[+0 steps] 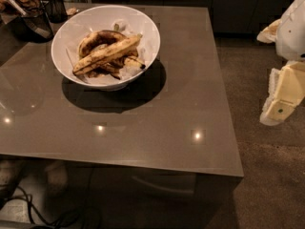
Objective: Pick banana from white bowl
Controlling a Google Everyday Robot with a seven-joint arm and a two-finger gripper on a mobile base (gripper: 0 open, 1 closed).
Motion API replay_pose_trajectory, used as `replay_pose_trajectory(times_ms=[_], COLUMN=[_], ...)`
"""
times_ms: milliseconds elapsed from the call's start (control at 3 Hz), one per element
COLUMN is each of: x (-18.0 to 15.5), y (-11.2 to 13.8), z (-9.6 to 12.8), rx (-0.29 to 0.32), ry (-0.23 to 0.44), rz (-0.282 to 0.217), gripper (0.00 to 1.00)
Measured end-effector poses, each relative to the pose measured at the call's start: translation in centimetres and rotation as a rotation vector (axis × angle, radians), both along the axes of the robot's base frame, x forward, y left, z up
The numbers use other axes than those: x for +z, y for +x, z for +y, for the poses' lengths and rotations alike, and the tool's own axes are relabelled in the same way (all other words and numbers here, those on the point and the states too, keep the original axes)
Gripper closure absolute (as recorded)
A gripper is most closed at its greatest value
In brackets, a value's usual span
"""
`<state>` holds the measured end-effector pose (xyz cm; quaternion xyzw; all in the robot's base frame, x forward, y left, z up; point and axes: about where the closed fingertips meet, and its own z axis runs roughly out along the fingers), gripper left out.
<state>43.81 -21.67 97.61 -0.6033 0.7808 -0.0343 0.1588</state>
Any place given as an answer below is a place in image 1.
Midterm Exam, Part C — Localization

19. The curved brown banana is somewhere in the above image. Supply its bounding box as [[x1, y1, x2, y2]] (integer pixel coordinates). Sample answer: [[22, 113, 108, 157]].
[[78, 30, 125, 58]]

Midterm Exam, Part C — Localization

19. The long spotted top banana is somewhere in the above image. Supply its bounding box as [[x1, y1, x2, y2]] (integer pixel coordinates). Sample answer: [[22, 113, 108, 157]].
[[72, 34, 142, 75]]

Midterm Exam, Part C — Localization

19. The black floor cable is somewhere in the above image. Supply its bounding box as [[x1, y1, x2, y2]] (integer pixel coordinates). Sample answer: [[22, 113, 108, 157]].
[[0, 184, 96, 229]]

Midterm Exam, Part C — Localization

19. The small banana at bottom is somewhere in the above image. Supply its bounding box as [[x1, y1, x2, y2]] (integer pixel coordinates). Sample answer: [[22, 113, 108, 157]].
[[124, 56, 146, 70]]

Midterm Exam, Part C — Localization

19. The black mesh pen cup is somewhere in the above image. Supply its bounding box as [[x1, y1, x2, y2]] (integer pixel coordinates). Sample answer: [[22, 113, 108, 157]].
[[21, 9, 53, 43]]

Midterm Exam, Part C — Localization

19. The white ceramic bowl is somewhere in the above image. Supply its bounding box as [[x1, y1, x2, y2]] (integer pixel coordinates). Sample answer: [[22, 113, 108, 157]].
[[51, 5, 160, 91]]

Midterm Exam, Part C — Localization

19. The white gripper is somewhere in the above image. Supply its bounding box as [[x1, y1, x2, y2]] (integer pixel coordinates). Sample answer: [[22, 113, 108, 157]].
[[256, 0, 305, 126]]

